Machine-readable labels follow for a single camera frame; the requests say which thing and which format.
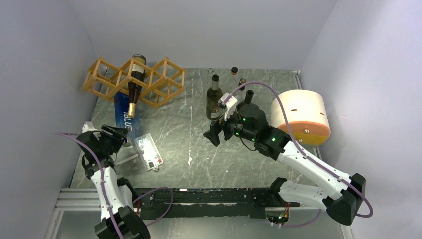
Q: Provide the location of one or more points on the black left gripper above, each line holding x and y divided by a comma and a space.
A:
118, 137

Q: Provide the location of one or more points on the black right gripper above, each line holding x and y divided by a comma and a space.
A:
216, 127

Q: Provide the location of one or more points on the blue labelled clear bottle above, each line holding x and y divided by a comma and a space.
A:
122, 118

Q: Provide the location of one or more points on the dark bottle silver cap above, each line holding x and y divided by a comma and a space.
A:
213, 95

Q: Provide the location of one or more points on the clear round glass bottle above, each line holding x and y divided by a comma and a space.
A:
232, 81

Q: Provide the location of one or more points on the dark green wine bottle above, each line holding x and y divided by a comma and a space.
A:
248, 96

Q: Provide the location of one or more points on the clear whisky bottle black label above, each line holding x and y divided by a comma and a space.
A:
240, 84

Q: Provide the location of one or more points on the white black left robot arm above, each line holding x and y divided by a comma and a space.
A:
118, 217

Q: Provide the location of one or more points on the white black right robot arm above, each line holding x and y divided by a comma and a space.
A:
336, 192

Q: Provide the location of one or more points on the wooden wine rack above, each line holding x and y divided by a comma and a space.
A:
160, 83

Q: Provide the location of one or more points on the red wine bottle gold cap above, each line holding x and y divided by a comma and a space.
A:
134, 88

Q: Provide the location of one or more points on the white pink marker pen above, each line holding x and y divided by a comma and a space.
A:
127, 159

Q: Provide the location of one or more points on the clear plastic blister package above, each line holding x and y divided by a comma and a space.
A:
148, 152

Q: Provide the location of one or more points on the cream orange cylindrical drawer box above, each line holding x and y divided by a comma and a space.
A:
306, 115

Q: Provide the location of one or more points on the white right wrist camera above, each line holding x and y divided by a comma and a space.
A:
229, 103

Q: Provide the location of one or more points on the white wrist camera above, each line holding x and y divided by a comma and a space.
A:
88, 127
229, 103

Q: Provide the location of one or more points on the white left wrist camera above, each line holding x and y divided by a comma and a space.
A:
88, 127

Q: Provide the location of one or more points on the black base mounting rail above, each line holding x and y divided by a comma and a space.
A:
209, 202

